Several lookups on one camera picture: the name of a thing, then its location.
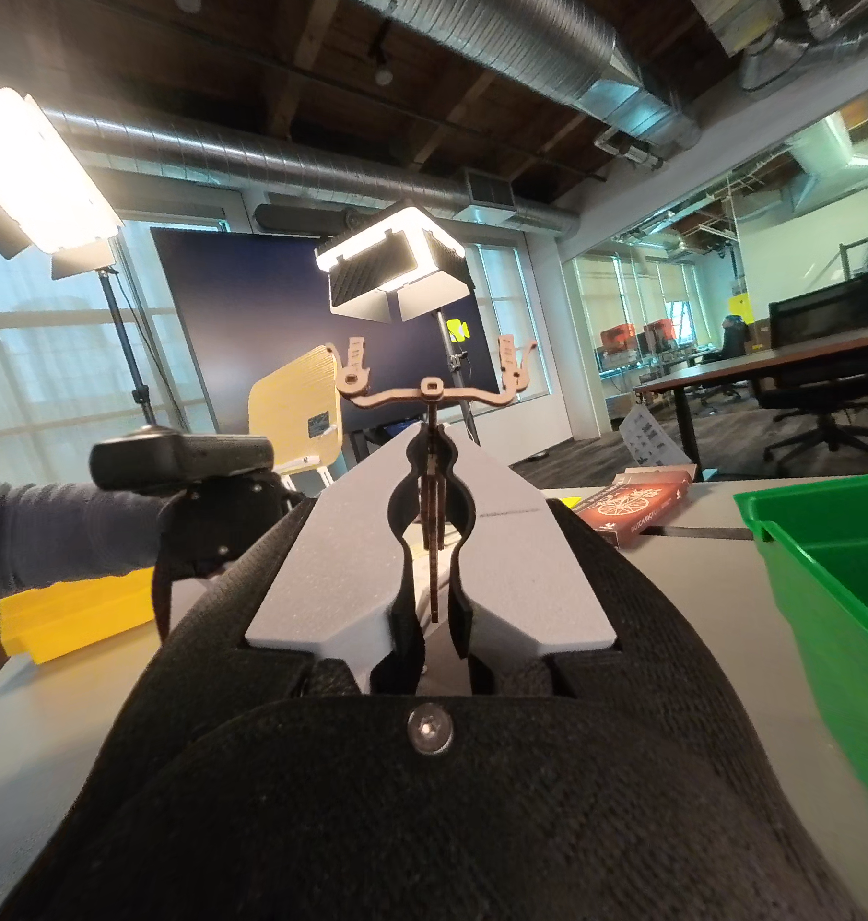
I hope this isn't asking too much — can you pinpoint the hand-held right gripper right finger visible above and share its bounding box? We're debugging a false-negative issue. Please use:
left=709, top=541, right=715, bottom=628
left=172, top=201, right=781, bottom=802
left=434, top=423, right=618, bottom=695

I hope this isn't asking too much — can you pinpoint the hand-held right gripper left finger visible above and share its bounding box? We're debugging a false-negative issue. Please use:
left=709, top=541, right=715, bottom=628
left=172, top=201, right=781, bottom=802
left=245, top=423, right=429, bottom=695

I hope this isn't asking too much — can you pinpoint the wooden model handlebar part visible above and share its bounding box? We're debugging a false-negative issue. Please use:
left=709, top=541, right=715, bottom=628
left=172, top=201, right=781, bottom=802
left=335, top=334, right=539, bottom=624

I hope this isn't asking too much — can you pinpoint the person's left forearm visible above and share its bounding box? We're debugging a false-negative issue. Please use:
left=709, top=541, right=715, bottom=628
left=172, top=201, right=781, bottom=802
left=0, top=481, right=167, bottom=600

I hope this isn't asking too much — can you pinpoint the dark red model kit box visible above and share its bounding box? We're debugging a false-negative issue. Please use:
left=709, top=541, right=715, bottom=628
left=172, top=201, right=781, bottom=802
left=569, top=463, right=698, bottom=552

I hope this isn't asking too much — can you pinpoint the light wooden chair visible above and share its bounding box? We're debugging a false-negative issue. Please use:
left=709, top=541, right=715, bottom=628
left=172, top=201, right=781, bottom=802
left=247, top=344, right=346, bottom=490

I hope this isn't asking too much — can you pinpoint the black light stand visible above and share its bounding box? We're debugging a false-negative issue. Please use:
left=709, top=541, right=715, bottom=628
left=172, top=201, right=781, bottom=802
left=434, top=309, right=482, bottom=449
left=94, top=265, right=160, bottom=431

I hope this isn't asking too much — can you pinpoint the dark blue backdrop board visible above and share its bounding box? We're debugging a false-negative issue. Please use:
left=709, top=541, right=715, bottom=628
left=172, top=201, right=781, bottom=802
left=149, top=226, right=551, bottom=463

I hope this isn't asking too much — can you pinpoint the yellow plastic bin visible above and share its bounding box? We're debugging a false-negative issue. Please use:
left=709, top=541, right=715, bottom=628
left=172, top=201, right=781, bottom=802
left=0, top=567, right=159, bottom=666

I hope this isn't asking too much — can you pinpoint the open paper instruction booklet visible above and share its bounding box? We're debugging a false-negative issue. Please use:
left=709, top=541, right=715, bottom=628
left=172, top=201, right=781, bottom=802
left=618, top=401, right=694, bottom=470

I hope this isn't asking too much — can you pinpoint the square softbox studio light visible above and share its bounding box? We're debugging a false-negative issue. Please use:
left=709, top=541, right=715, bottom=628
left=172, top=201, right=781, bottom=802
left=313, top=199, right=477, bottom=323

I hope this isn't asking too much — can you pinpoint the green plastic bin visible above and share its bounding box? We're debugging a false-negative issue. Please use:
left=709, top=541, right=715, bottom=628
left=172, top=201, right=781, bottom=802
left=733, top=471, right=868, bottom=830

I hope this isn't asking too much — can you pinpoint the flat studio light panel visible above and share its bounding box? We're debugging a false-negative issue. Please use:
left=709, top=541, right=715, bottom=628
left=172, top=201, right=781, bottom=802
left=0, top=81, right=126, bottom=282

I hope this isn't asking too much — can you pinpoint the long dark office table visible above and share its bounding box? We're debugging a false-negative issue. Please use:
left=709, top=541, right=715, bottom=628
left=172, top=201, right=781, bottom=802
left=633, top=330, right=868, bottom=482

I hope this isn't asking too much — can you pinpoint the black office chair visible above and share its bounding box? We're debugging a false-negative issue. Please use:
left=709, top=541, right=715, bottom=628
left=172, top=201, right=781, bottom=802
left=753, top=275, right=868, bottom=467

